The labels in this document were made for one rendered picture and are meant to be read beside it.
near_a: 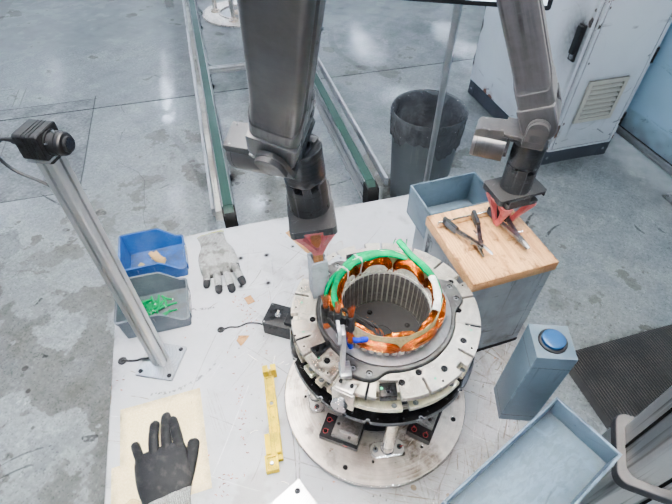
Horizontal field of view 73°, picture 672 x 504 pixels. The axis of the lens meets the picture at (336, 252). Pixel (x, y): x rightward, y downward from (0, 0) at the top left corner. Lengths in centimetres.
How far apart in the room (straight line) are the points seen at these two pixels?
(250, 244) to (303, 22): 106
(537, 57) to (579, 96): 224
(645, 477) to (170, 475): 83
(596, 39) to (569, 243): 104
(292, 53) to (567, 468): 68
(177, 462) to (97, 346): 131
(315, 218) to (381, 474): 54
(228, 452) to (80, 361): 133
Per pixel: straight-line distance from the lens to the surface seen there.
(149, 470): 104
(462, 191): 117
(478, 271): 92
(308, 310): 78
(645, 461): 94
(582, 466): 82
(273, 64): 38
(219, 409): 107
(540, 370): 92
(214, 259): 129
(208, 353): 114
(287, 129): 47
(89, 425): 209
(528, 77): 79
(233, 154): 63
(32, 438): 217
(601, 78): 304
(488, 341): 114
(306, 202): 62
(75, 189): 80
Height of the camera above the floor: 173
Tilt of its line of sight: 47 degrees down
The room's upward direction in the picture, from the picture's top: straight up
